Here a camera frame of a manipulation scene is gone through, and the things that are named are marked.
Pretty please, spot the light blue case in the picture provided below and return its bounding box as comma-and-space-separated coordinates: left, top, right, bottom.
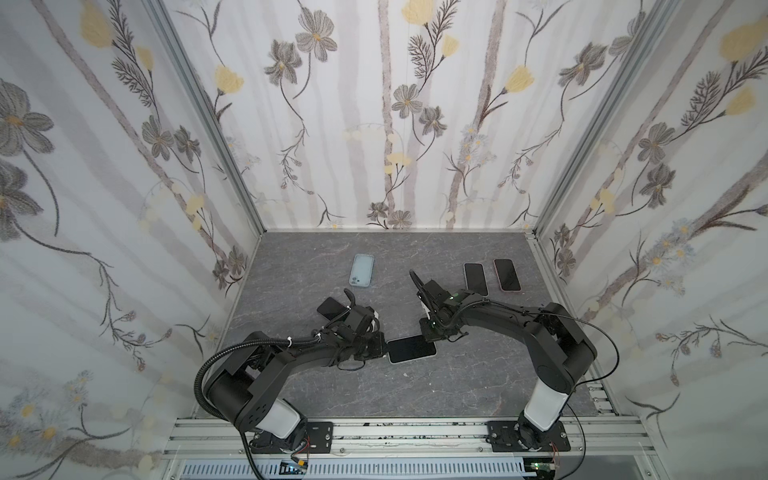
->
349, 254, 375, 288
386, 334, 439, 365

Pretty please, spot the blue-edged black phone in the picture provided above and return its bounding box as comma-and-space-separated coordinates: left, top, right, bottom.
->
464, 263, 489, 296

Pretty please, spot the blue-edged phone handled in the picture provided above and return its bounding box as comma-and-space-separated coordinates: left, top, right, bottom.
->
494, 259, 522, 292

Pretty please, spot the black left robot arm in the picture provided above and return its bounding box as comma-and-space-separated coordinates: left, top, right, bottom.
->
193, 305, 386, 447

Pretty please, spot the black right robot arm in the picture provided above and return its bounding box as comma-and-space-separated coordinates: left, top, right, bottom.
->
416, 280, 597, 433

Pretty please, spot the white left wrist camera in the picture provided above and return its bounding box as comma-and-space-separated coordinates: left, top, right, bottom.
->
365, 307, 381, 332

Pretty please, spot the black corrugated right cable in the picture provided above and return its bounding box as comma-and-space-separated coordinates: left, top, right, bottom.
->
409, 269, 445, 331

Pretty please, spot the black corrugated cable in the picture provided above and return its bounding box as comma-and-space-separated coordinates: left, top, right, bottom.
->
193, 335, 325, 421
409, 269, 445, 331

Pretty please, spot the black corrugated left cable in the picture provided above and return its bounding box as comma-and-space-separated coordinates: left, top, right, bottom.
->
193, 335, 325, 421

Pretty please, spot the white cable duct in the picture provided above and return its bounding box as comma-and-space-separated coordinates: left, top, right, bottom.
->
179, 458, 535, 480

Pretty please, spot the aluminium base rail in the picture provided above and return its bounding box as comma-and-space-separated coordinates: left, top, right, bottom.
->
161, 416, 656, 459

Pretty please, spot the aluminium corner frame post right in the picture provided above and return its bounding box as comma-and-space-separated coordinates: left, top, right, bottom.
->
533, 1, 676, 238

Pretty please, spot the aluminium corner frame post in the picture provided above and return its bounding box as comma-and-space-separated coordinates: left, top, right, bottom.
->
533, 1, 676, 238
142, 0, 266, 239

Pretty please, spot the aluminium corner frame post left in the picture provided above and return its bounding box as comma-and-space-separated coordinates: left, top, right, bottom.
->
142, 0, 266, 239

